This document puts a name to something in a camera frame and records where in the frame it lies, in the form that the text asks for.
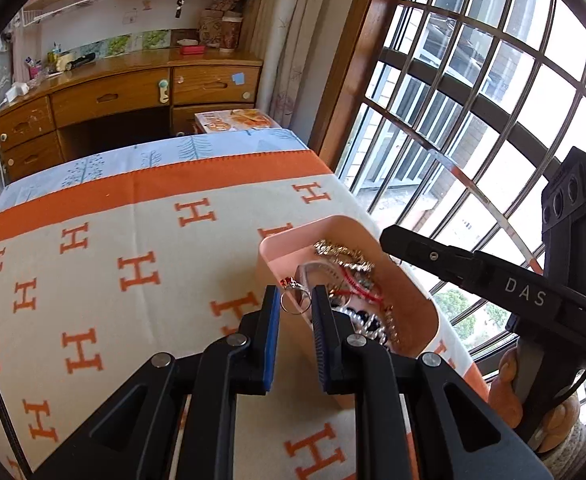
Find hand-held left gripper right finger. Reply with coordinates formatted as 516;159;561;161
311;284;554;480

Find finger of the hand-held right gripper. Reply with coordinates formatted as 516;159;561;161
379;224;480;292

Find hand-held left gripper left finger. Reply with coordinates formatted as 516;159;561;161
33;285;282;480

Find pink storage box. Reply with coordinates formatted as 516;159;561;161
258;215;441;408

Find silver ring with red stone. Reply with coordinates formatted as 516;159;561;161
279;277;314;315

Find gold rhinestone tiara comb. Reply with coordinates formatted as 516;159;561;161
313;240;376;274

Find person's right hand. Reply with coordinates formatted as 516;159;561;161
490;347;582;455

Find white hair comb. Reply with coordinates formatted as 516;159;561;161
295;260;350;302

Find orange and cream printed blanket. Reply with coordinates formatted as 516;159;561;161
0;150;491;480

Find metal window grille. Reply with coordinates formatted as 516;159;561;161
333;0;586;376

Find orange printed box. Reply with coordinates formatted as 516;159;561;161
195;108;282;135

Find light blue bed sheet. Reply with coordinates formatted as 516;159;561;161
0;127;310;217

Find beige floral curtain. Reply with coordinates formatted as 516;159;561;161
252;0;374;132

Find floral paper cup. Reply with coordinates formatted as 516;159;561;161
221;15;244;51

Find wooden desk with drawers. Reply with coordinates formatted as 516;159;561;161
0;45;264;184

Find white charger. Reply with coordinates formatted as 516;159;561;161
5;82;32;104

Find cluster of cosmetic bottles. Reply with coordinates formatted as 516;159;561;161
25;44;72;79

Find black bead bracelet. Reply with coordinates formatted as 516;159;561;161
343;305;390;347

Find red string bracelet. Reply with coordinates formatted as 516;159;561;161
332;267;392;307

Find wooden window frame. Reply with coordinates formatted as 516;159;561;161
308;0;404;172

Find green leaf wall pictures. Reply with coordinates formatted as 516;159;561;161
92;29;172;57

